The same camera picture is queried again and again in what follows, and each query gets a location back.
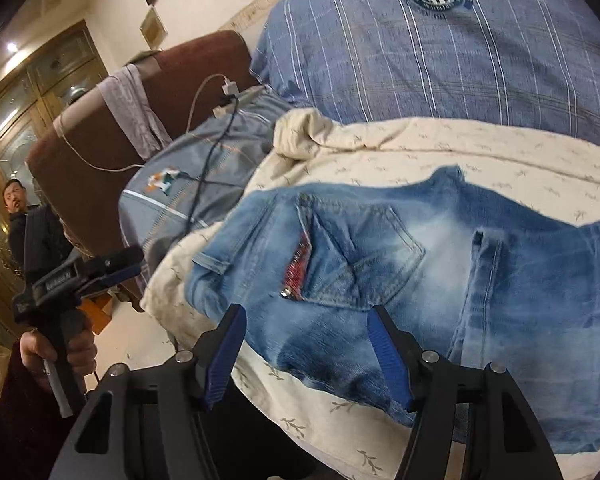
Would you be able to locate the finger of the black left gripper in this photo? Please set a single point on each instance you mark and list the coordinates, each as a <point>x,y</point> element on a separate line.
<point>100,284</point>
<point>100,265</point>

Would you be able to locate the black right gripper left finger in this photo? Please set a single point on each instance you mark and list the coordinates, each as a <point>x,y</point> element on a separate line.
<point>149,423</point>

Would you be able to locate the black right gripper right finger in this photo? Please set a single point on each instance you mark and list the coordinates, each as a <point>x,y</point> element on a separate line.
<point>504,440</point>

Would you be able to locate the blue denim jeans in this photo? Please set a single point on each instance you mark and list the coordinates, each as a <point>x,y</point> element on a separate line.
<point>472,275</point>

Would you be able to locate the man in dark jacket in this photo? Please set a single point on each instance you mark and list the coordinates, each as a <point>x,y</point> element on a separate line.
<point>36,237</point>

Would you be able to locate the lilac cloth on headboard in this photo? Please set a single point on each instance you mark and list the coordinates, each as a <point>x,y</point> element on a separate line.
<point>124,94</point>

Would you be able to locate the wooden glass-door cabinet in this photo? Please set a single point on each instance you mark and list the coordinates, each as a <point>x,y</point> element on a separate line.
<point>35,92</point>

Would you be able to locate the blue plaid pillow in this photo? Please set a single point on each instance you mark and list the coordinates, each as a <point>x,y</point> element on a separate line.
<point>525,63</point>

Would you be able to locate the white charger with cable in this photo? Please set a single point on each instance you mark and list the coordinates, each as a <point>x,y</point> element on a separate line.
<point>228,88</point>

